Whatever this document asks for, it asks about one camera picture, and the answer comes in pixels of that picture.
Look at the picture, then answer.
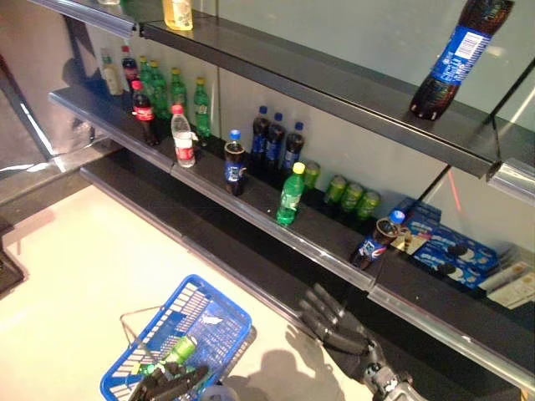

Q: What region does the Coca-Cola bottle red cap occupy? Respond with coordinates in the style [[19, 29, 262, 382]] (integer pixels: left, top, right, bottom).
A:
[[130, 79, 161, 147], [120, 44, 140, 84]]

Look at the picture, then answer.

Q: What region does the blue Oreo cookie box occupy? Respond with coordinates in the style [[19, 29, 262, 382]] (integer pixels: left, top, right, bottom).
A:
[[413, 246, 482, 290], [430, 224, 499, 271]]

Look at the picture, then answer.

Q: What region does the black shelf board dark edge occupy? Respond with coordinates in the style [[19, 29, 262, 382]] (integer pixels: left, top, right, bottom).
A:
[[140, 10, 505, 180]]

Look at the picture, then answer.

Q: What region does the large Pepsi bottle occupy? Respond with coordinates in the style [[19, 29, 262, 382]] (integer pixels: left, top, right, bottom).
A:
[[408, 0, 516, 122]]

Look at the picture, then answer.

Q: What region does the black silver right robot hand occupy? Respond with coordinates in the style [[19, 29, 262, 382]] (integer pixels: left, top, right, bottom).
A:
[[298, 282, 385, 369]]

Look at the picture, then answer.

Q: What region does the dark shiny side ledge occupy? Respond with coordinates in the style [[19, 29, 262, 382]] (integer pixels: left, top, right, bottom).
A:
[[0, 140, 122, 218]]

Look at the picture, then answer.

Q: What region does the yellowish tea bottle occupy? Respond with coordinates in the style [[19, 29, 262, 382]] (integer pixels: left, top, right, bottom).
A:
[[99, 48, 125, 97]]

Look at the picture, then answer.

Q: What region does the green Sprite bottle, grasped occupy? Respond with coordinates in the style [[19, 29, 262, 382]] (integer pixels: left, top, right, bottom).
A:
[[165, 335, 199, 364]]

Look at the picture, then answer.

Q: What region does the black low side platform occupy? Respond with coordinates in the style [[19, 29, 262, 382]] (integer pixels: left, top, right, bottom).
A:
[[0, 216, 31, 298]]

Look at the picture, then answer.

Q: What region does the water bottle red cap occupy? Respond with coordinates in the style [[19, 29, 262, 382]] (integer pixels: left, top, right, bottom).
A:
[[170, 104, 198, 170]]

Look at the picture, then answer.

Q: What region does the large yellow drink bottle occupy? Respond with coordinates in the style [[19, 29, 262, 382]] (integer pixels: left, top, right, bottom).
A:
[[161, 0, 195, 32]]

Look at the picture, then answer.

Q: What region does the blue plastic shopping basket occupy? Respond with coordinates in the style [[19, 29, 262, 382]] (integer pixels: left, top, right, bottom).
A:
[[99, 274, 254, 401]]

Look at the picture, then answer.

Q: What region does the black frame post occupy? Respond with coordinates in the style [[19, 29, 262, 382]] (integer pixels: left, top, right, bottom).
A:
[[0, 56, 58, 162]]

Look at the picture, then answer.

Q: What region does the grey left robot leg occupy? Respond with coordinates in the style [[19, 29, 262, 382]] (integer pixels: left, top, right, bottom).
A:
[[203, 384, 238, 401]]

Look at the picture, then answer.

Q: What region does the Pepsi bottle blue cap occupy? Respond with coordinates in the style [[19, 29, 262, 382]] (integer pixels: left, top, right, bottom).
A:
[[265, 111, 288, 172], [223, 128, 248, 197], [349, 209, 407, 272], [249, 105, 271, 168], [280, 120, 306, 172]]

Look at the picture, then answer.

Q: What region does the blue wafer roll box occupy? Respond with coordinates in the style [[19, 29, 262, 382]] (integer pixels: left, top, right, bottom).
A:
[[392, 228, 432, 255]]

